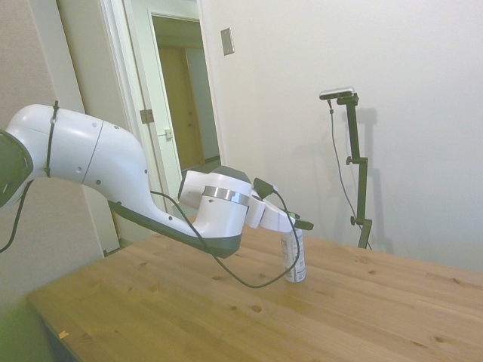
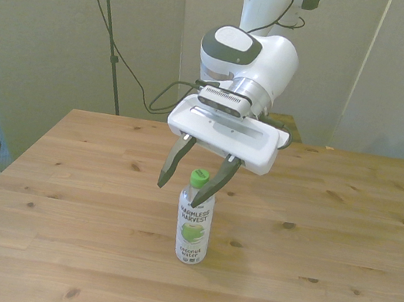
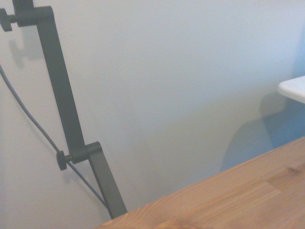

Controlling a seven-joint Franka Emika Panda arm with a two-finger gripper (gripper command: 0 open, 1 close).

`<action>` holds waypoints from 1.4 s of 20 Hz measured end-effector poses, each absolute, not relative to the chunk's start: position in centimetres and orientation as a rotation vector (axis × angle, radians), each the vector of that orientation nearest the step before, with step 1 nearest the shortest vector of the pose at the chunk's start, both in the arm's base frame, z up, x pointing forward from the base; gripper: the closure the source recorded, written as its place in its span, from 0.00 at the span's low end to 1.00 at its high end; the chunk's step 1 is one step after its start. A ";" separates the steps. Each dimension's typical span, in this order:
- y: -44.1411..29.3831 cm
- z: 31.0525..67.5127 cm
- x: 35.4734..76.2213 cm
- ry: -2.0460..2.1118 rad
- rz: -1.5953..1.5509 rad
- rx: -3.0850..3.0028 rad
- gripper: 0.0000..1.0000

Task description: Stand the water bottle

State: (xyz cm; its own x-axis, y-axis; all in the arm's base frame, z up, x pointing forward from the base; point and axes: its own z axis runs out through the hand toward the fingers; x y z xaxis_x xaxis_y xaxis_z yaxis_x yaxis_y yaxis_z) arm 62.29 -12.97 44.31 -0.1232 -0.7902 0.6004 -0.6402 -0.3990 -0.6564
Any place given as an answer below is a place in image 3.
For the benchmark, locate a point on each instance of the white folding table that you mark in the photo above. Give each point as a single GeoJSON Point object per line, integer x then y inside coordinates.
{"type": "Point", "coordinates": [294, 89]}

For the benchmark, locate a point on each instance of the black flat-bar camera arm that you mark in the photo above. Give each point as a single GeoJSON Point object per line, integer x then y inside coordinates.
{"type": "Point", "coordinates": [64, 95]}

